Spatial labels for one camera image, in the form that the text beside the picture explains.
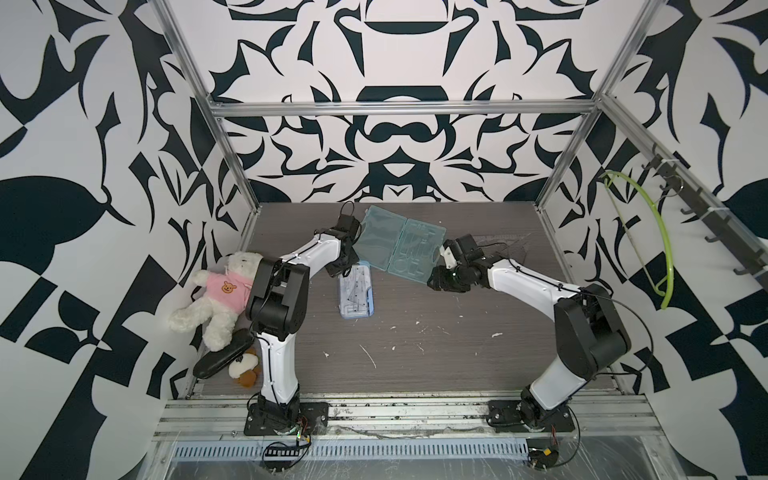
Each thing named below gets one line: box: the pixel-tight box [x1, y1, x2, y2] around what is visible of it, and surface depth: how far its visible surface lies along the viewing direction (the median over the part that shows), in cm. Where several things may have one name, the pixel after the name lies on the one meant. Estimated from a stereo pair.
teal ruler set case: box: [353, 205, 447, 285], surface depth 109 cm
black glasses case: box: [193, 328, 255, 379], surface depth 82 cm
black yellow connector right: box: [526, 438, 559, 470], surface depth 73 cm
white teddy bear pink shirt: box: [168, 251, 263, 352], surface depth 84 cm
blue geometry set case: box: [340, 261, 374, 319], surface depth 96 cm
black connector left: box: [264, 446, 301, 472], surface depth 74 cm
